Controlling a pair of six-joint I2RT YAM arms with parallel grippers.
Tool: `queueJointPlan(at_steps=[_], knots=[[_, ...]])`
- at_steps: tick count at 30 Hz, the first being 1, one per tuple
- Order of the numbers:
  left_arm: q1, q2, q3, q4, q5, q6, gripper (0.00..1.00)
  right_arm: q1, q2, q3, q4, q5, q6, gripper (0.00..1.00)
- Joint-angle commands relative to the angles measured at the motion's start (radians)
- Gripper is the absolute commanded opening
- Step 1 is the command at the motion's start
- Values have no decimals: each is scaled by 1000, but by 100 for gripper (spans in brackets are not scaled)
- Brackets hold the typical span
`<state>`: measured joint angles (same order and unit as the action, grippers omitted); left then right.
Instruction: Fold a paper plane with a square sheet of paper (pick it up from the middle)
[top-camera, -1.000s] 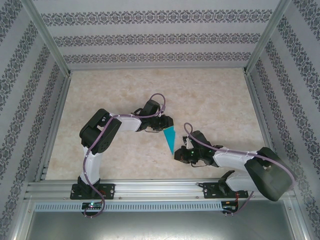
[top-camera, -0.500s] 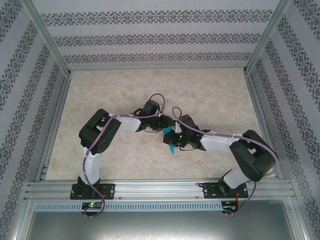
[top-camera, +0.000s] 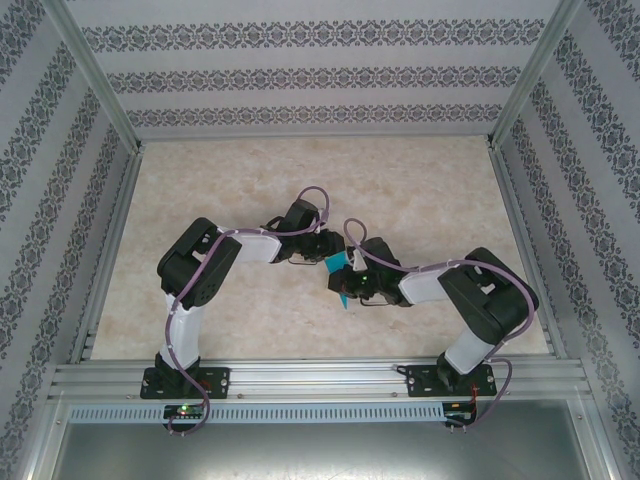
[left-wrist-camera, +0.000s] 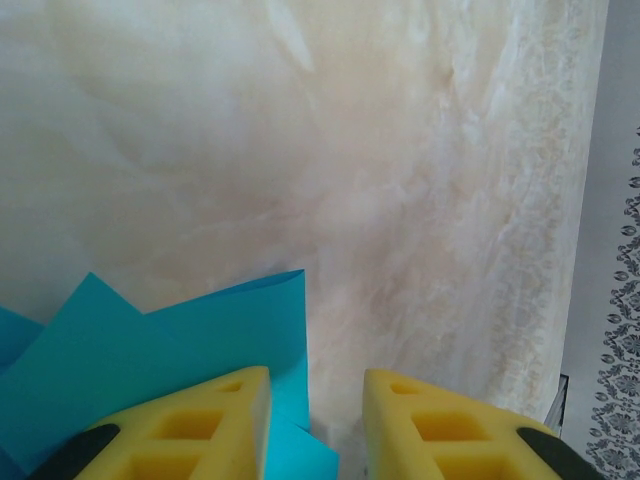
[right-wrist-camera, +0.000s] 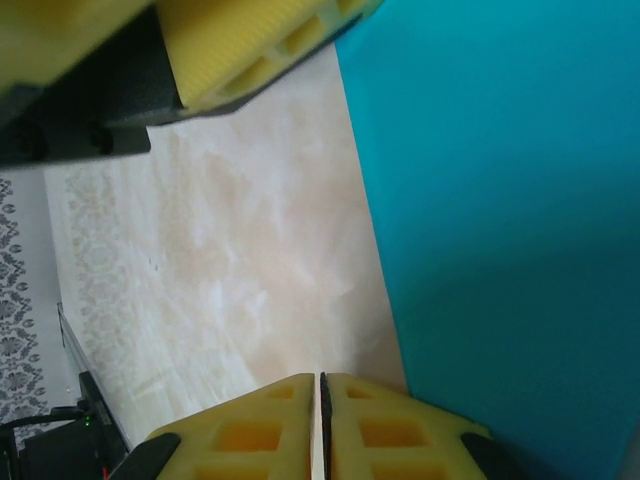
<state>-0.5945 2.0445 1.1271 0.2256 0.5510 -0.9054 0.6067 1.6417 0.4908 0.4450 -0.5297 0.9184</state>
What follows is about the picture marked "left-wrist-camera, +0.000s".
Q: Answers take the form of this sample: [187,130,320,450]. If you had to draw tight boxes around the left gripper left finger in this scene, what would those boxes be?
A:
[27,366,274,480]

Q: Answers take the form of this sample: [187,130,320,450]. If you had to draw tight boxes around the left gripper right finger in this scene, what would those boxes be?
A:
[362,368,586,480]

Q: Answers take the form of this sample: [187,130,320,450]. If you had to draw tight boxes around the blue square paper sheet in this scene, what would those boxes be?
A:
[0,269,341,480]

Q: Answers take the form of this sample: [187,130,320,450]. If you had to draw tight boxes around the aluminium frame bar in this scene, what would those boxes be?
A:
[544,374,571,436]

